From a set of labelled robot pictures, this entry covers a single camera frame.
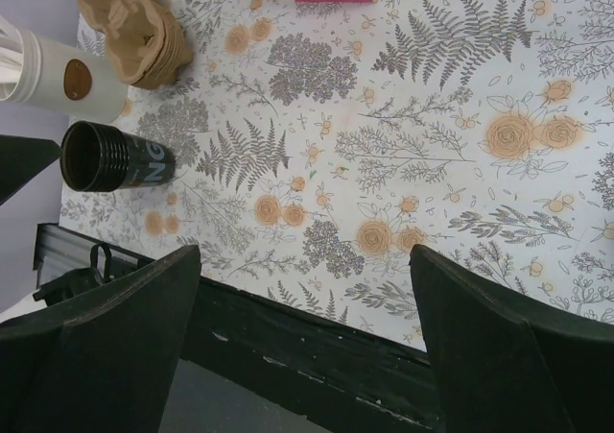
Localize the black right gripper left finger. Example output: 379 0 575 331
1 246 201 432

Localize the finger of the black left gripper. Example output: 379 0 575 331
0 134 61 204

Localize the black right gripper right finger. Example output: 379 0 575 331
410 245 613 432

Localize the stack of black cups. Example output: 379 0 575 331
60 121 176 192

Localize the white straw holder cup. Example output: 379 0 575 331
1 19 128 123

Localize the brown cardboard cup carrier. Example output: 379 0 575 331
78 0 194 90

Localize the floral patterned table mat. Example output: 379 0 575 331
59 0 613 348

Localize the black table edge rail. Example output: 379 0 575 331
31 222 447 429

